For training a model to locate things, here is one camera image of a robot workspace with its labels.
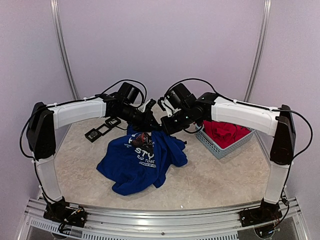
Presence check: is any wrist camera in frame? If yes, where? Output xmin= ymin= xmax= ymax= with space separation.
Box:
xmin=158 ymin=96 xmax=181 ymax=118
xmin=138 ymin=98 xmax=157 ymax=113

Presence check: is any aluminium front rail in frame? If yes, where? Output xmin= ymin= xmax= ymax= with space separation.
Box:
xmin=17 ymin=198 xmax=309 ymax=240

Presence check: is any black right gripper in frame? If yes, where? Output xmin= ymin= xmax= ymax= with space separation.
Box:
xmin=160 ymin=107 xmax=193 ymax=136

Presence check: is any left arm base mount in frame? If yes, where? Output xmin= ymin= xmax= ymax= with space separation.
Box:
xmin=43 ymin=202 xmax=88 ymax=228

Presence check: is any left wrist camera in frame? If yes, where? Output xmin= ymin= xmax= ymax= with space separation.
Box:
xmin=138 ymin=98 xmax=157 ymax=113

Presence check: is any red garment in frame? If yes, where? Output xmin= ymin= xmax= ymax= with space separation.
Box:
xmin=201 ymin=121 xmax=251 ymax=149

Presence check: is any left aluminium corner post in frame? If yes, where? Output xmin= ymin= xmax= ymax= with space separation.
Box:
xmin=50 ymin=0 xmax=80 ymax=100

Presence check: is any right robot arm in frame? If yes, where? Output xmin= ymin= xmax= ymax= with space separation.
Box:
xmin=158 ymin=83 xmax=296 ymax=222

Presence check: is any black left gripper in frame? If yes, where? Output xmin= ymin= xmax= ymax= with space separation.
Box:
xmin=115 ymin=103 xmax=162 ymax=133

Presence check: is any blue printed t-shirt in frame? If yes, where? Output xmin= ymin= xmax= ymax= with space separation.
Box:
xmin=96 ymin=125 xmax=188 ymax=196

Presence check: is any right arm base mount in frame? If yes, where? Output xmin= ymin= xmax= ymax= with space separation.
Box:
xmin=239 ymin=199 xmax=283 ymax=227

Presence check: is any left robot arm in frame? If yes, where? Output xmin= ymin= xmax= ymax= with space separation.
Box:
xmin=23 ymin=79 xmax=160 ymax=203

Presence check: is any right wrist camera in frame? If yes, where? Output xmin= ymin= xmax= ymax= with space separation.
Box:
xmin=158 ymin=96 xmax=181 ymax=118

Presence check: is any aluminium corner post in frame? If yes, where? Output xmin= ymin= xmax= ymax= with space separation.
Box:
xmin=50 ymin=0 xmax=80 ymax=100
xmin=244 ymin=0 xmax=272 ymax=102

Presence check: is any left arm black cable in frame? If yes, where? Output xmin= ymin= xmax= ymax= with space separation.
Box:
xmin=19 ymin=79 xmax=148 ymax=161

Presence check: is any light blue perforated basket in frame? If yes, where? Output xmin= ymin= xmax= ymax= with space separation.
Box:
xmin=194 ymin=124 xmax=256 ymax=160

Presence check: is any right aluminium corner post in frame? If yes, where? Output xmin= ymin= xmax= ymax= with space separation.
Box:
xmin=244 ymin=0 xmax=272 ymax=102

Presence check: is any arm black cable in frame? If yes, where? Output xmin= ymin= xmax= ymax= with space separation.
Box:
xmin=19 ymin=79 xmax=148 ymax=161
xmin=164 ymin=77 xmax=313 ymax=161

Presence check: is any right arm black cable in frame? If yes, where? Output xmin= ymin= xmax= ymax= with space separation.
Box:
xmin=164 ymin=77 xmax=313 ymax=161

